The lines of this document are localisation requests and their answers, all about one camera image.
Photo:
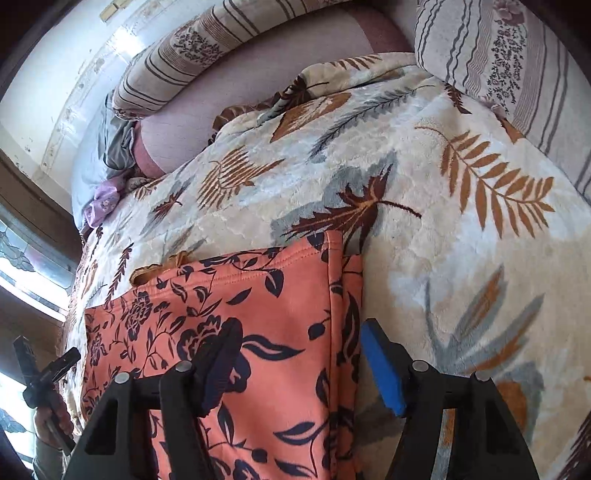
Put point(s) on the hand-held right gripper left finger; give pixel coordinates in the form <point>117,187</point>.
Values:
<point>219,364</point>

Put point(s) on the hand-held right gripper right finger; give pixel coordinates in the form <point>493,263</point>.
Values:
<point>383,369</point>

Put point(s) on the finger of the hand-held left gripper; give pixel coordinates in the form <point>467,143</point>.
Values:
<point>25,355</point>
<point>62,362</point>

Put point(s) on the orange floral shirt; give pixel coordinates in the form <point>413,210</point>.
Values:
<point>286,323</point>

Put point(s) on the person's left forearm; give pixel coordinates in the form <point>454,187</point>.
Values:
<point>48,461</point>

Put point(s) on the person's left hand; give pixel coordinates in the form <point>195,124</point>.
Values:
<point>44,427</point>

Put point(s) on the leaf print blanket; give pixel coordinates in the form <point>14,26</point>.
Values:
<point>415,258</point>

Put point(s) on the purple floral cloth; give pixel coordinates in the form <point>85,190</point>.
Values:
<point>104,201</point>

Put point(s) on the pink quilted cushion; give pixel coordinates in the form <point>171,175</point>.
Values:
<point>258,78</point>

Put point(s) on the long striped floral pillow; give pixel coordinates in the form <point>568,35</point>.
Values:
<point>184,60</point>

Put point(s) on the wide striped floral pillow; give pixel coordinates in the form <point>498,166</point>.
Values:
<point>508,55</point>

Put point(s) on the wooden window frame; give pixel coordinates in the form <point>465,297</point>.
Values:
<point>27,194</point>

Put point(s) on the cream wall switch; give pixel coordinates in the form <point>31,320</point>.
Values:
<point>111,10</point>

